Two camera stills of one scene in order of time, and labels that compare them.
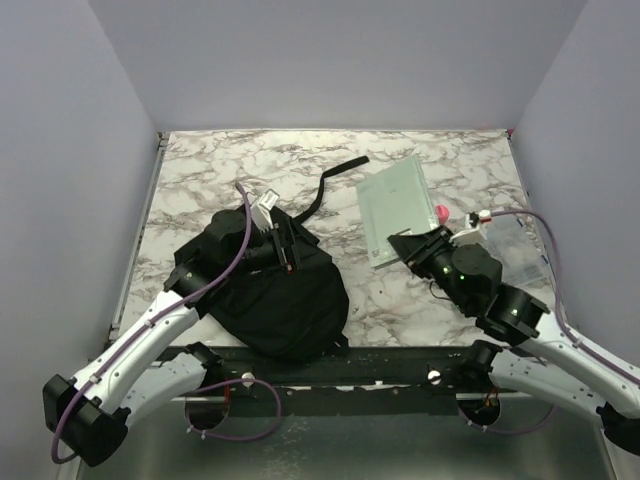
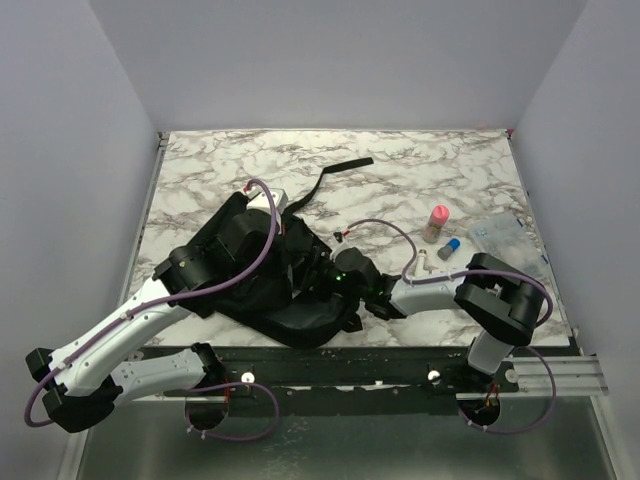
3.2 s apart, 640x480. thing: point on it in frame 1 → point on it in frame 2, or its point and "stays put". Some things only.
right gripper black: x=417 y=248 → x=320 y=263
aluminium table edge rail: x=162 y=142 stays put
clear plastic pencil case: x=513 y=241 stays put
